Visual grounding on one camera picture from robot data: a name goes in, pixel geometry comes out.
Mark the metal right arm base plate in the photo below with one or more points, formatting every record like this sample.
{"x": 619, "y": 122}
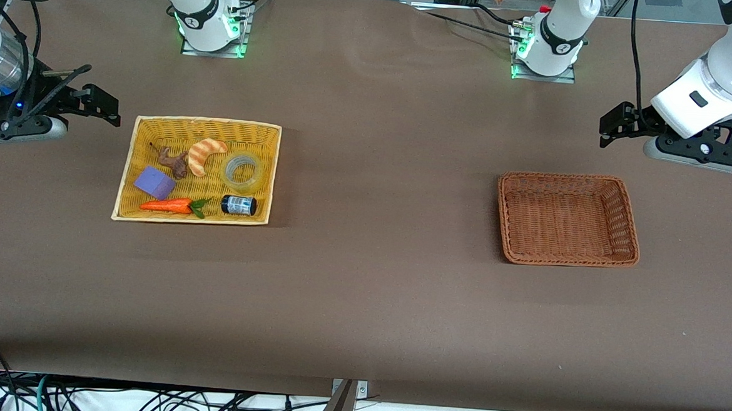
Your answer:
{"x": 243, "y": 36}

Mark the toy croissant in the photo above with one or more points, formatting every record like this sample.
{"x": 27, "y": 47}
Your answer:
{"x": 203, "y": 153}

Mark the small dark bottle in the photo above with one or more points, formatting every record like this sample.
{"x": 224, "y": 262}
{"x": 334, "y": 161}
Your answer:
{"x": 239, "y": 205}

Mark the brown toy animal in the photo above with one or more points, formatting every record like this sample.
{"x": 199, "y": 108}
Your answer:
{"x": 177, "y": 164}

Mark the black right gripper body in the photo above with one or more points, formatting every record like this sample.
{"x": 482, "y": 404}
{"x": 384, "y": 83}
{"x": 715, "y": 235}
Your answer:
{"x": 57, "y": 100}

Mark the brown wicker basket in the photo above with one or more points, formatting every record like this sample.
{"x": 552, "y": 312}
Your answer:
{"x": 566, "y": 219}

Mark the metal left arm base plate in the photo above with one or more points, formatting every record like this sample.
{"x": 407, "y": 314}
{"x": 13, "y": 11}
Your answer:
{"x": 567, "y": 76}

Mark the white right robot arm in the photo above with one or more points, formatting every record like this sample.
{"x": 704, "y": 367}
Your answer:
{"x": 201, "y": 9}

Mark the orange toy carrot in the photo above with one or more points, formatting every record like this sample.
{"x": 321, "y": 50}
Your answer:
{"x": 168, "y": 206}

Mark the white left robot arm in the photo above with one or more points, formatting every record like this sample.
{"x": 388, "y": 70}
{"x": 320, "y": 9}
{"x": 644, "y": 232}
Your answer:
{"x": 730, "y": 68}

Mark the clear tape roll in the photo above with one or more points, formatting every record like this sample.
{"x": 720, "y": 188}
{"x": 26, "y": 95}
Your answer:
{"x": 230, "y": 174}

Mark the purple foam block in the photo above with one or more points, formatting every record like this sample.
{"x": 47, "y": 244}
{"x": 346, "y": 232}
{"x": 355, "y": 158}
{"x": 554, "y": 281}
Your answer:
{"x": 154, "y": 183}

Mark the metal table bracket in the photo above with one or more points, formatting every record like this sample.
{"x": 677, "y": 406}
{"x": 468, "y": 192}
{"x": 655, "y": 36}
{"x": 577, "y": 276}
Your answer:
{"x": 362, "y": 390}

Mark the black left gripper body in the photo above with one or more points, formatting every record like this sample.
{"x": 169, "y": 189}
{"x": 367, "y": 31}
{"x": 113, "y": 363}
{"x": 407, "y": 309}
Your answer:
{"x": 639, "y": 123}

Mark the yellow wicker basket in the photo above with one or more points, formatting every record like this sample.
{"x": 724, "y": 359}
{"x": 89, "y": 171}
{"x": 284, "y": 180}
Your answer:
{"x": 256, "y": 143}

